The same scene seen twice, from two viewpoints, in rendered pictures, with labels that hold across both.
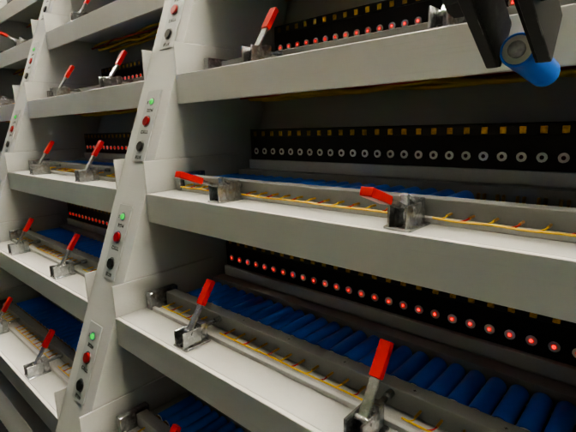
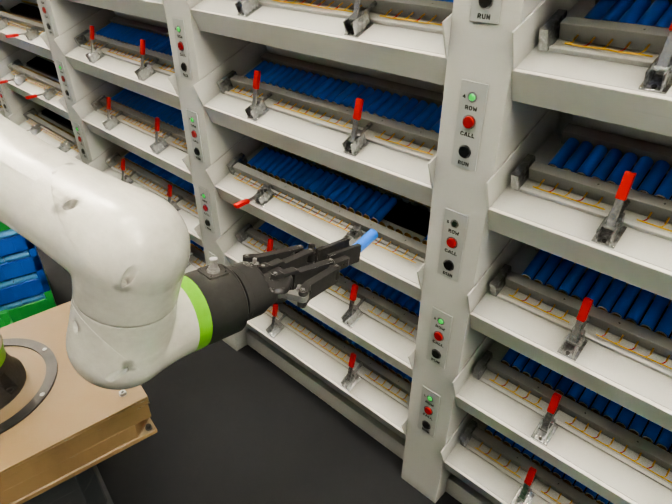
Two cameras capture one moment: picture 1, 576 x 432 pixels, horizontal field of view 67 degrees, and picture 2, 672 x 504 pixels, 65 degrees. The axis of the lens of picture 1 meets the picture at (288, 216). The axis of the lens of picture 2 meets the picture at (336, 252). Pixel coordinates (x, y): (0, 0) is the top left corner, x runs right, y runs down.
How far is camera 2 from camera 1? 0.77 m
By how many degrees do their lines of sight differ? 37
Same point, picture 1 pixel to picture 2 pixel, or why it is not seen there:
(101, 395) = not seen: hidden behind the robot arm
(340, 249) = not seen: hidden behind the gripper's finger
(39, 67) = (57, 18)
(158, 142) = (209, 153)
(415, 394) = (373, 300)
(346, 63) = (309, 151)
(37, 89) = (66, 40)
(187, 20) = (195, 61)
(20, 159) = (84, 105)
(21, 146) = (80, 94)
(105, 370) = not seen: hidden behind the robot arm
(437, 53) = (351, 168)
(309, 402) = (330, 303)
